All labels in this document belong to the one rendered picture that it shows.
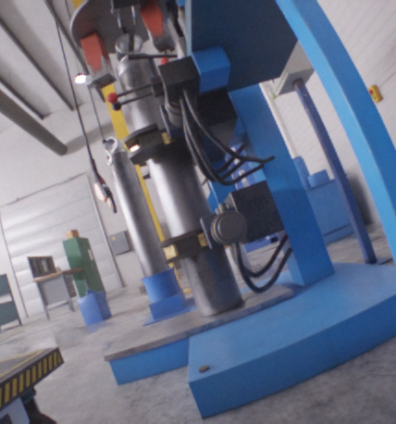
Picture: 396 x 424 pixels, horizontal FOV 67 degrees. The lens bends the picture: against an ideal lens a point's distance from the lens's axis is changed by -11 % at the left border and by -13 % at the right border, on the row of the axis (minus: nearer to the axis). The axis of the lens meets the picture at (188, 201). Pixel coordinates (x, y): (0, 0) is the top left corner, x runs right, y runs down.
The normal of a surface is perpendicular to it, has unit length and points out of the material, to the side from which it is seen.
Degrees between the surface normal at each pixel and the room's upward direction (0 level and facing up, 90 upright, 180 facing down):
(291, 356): 90
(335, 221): 90
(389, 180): 90
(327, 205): 90
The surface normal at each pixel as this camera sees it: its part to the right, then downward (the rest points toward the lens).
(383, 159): -0.01, -0.14
